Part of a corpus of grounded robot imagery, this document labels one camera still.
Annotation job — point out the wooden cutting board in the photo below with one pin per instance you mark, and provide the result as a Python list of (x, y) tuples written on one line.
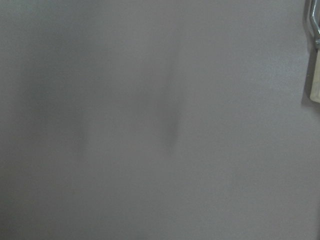
[(311, 26)]

